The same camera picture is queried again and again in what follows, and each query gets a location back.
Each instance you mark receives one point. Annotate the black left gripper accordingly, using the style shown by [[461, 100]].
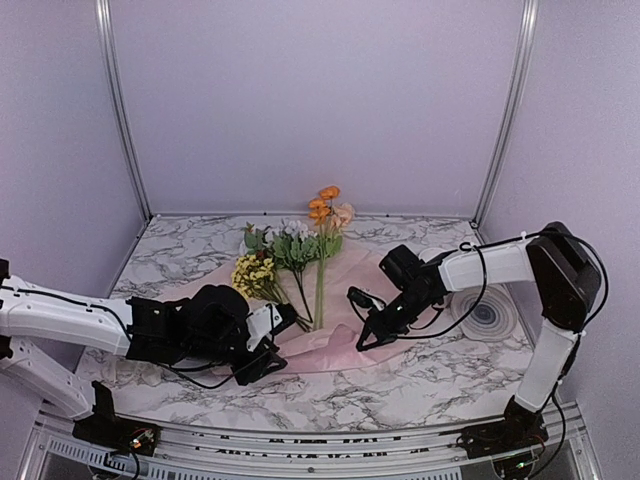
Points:
[[257, 367]]

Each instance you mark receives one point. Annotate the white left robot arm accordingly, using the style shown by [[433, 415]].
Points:
[[36, 319]]

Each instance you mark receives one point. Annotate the pink wrapping paper sheet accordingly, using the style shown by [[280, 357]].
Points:
[[332, 348]]

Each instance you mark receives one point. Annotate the aluminium front rail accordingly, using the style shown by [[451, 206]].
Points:
[[197, 452]]

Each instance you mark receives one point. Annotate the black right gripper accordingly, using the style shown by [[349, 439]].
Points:
[[384, 331]]

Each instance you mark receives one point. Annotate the aluminium frame left post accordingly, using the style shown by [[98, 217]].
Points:
[[109, 51]]

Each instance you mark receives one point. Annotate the orange bowl white inside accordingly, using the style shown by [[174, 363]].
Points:
[[430, 253]]

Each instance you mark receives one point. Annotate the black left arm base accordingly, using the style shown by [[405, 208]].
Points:
[[105, 428]]

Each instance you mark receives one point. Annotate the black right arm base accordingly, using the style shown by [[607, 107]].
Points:
[[519, 428]]

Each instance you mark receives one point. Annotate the white flower bunch green leaves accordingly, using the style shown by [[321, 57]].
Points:
[[269, 251]]

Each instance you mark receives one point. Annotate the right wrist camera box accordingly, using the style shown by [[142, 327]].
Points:
[[401, 266]]

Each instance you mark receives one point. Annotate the peach flower long green stem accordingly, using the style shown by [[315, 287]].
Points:
[[343, 215]]

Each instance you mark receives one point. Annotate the orange flower stem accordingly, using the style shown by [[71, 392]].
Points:
[[321, 211]]

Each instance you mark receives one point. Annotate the aluminium frame right post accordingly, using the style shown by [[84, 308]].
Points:
[[515, 92]]

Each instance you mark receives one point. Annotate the cream ribbon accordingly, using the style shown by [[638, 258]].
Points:
[[121, 371]]

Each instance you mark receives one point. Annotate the aluminium frame post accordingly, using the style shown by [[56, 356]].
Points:
[[109, 51], [515, 92]]

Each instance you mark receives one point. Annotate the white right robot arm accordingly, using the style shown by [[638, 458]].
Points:
[[568, 273]]

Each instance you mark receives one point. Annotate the grey swirl ceramic plate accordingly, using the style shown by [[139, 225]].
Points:
[[493, 319]]

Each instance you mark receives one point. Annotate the yellow small flower bunch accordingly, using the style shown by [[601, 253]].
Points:
[[256, 276]]

